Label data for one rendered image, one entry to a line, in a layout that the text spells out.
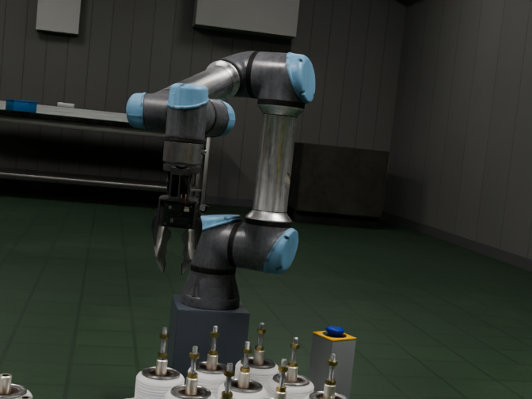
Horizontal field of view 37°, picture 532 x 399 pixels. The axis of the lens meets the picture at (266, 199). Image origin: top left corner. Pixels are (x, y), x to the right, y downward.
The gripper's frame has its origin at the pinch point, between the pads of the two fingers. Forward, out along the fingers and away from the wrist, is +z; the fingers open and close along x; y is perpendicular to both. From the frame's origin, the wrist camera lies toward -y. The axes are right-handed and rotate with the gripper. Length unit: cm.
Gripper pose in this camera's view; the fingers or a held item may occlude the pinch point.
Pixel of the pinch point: (173, 265)
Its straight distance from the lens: 156.0
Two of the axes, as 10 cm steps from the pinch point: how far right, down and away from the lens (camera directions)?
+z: -1.0, 9.9, 0.8
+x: 9.9, 0.9, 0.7
